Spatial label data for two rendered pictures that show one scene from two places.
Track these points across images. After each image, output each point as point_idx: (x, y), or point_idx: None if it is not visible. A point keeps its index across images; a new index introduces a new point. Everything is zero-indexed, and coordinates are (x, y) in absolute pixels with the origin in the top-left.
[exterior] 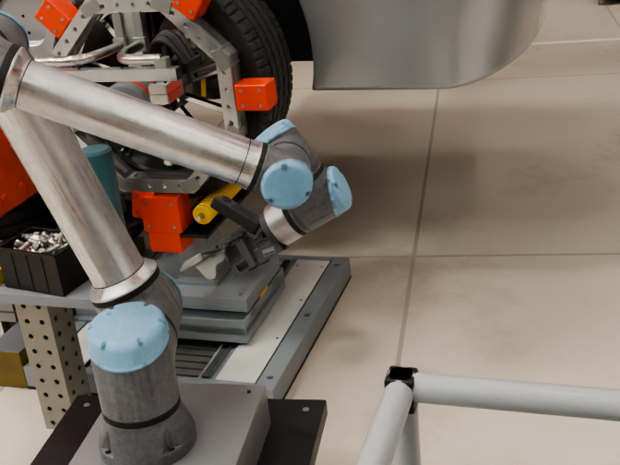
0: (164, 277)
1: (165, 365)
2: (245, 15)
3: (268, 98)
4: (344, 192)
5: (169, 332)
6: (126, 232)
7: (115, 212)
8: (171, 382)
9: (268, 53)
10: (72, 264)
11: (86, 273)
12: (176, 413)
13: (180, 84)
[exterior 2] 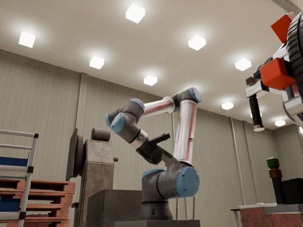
0: (181, 169)
1: (142, 184)
2: (302, 15)
3: (263, 75)
4: (113, 122)
5: (145, 175)
6: (176, 148)
7: (177, 141)
8: (142, 192)
9: (301, 34)
10: (286, 191)
11: (295, 200)
12: (142, 205)
13: (257, 85)
